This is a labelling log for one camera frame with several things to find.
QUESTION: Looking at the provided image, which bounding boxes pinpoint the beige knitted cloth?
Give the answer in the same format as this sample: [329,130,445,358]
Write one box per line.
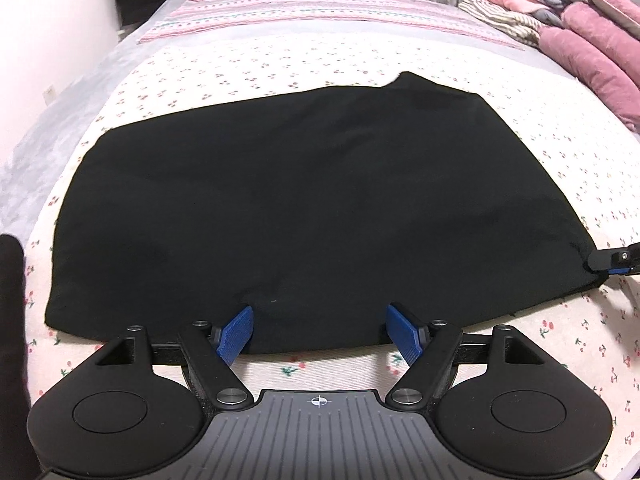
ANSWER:
[458,0,544,48]

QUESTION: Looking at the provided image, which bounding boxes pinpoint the pink striped blanket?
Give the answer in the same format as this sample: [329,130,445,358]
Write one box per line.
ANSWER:
[139,0,522,49]

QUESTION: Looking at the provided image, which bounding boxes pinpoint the pink folded clothes pile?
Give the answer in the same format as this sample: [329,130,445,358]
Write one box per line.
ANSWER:
[488,0,639,134]

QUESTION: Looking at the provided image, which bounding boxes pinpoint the black sleeve forearm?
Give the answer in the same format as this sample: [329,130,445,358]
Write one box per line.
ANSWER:
[1,234,40,479]

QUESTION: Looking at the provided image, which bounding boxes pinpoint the white wall socket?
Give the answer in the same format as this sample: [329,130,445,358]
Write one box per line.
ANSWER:
[43,87,56,105]

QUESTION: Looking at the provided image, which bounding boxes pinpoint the black pants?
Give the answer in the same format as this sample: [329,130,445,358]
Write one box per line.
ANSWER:
[46,73,604,353]

